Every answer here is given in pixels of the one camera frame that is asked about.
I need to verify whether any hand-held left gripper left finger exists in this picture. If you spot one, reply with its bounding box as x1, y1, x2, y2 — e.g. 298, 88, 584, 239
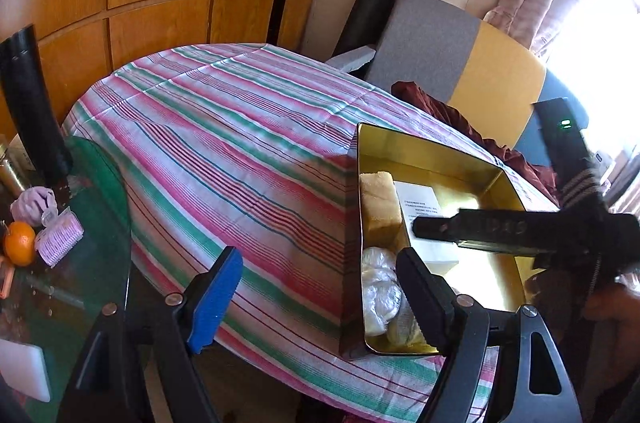
57, 246, 244, 423

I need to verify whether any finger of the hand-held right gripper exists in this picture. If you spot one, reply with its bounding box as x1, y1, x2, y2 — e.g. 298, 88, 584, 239
412, 209, 540, 254

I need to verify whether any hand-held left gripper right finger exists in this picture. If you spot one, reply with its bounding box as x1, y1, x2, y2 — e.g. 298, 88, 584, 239
395, 247, 583, 423

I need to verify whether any clear plastic bundle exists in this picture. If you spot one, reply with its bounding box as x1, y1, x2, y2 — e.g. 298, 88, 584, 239
362, 247, 400, 284
362, 279, 404, 335

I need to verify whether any gold tin box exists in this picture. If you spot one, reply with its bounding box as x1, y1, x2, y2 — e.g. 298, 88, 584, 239
340, 122, 529, 361

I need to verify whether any yellow sponge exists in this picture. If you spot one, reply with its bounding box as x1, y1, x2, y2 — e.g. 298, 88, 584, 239
360, 171, 404, 249

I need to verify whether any person's right hand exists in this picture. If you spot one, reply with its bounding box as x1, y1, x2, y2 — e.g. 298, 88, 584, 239
582, 279, 640, 336

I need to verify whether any white paper card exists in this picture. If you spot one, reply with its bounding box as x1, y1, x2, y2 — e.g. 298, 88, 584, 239
402, 218, 461, 277

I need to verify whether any white paper note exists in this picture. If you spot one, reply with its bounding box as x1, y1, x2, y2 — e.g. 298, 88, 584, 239
395, 181, 444, 224

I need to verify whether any maroon blanket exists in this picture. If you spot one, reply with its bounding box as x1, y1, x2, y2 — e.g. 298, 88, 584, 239
391, 80, 561, 206

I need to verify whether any window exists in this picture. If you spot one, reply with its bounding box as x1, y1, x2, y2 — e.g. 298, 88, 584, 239
545, 0, 640, 164

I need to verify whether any striped bedsheet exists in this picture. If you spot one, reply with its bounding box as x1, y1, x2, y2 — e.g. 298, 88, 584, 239
62, 43, 561, 423

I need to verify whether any green glass table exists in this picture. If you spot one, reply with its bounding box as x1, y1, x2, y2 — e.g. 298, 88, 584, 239
0, 135, 132, 404

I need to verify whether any orange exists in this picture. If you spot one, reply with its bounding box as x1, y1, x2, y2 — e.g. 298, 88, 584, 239
4, 221, 37, 267

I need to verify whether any purple cloth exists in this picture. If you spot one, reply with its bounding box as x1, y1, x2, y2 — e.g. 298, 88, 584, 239
11, 185, 58, 226

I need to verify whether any white foam box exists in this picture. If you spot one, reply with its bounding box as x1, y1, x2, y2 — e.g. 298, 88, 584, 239
325, 45, 377, 76

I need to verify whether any gold can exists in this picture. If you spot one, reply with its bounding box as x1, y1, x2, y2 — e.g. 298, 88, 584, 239
0, 155, 28, 198

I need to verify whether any black rolled mat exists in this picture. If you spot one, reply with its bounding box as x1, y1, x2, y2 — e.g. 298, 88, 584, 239
332, 0, 408, 61

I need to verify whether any black tube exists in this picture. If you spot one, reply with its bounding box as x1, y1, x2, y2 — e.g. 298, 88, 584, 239
0, 24, 76, 186

